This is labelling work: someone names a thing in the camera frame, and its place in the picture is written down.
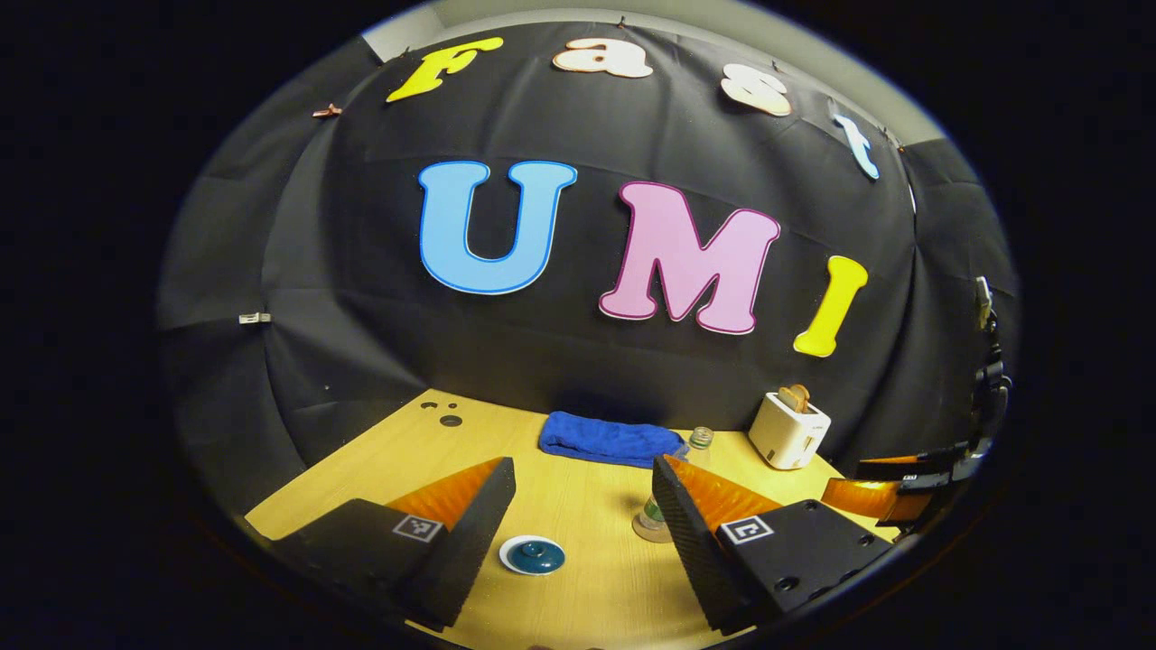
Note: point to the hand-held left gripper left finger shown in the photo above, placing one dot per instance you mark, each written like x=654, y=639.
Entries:
x=470, y=551

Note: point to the blue folded towel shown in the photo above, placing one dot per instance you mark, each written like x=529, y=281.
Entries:
x=610, y=441

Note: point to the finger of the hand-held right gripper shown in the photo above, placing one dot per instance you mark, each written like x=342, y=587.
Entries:
x=912, y=465
x=858, y=496

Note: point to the toast slice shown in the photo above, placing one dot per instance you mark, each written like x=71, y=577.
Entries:
x=787, y=402
x=802, y=394

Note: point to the blue white teacup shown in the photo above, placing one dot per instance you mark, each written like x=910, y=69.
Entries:
x=504, y=558

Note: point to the white toaster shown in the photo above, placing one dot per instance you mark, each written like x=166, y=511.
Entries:
x=787, y=438

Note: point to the round tan coaster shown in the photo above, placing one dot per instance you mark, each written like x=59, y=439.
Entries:
x=643, y=537

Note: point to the black backdrop cloth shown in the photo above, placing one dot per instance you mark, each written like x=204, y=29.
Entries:
x=361, y=298

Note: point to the silver backdrop clip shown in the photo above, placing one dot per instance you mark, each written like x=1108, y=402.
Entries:
x=255, y=318

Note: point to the clear plastic water bottle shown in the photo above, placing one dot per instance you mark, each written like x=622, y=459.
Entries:
x=650, y=515

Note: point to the dark blue teacup lid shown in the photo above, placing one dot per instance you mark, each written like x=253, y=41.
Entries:
x=536, y=555

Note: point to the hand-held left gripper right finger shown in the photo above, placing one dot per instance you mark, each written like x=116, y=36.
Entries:
x=691, y=542

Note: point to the copper backdrop clip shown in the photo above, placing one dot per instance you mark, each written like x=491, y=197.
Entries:
x=327, y=111

